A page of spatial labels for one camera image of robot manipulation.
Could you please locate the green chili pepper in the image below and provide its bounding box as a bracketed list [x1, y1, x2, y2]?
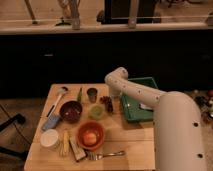
[77, 87, 82, 103]

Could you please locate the green plastic tray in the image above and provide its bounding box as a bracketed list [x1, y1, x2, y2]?
[120, 77, 158, 123]

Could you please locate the white cloth in tray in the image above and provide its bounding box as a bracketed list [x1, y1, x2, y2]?
[139, 103, 153, 111]

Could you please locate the brown rectangular block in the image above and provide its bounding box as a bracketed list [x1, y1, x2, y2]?
[69, 137, 86, 162]

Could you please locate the green plastic cup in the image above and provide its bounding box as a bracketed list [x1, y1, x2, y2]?
[89, 105, 103, 120]

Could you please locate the dark red bowl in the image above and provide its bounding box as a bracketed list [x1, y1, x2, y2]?
[59, 101, 82, 124]

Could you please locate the white handled spoon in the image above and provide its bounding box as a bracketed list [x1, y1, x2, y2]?
[47, 87, 68, 117]

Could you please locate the orange fruit in bowl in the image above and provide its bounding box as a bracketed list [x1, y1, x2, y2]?
[83, 132, 97, 146]

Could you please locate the silver fork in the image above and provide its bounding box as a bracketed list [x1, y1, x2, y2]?
[86, 151, 125, 161]

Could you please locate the black chair base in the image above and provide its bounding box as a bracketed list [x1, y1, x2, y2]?
[0, 114, 28, 161]

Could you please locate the orange bowl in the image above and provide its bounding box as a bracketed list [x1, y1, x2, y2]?
[76, 121, 105, 151]

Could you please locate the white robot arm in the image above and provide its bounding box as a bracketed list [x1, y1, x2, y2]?
[105, 67, 207, 171]

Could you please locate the yellow corn cob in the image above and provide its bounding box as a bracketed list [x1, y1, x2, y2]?
[60, 130, 69, 157]

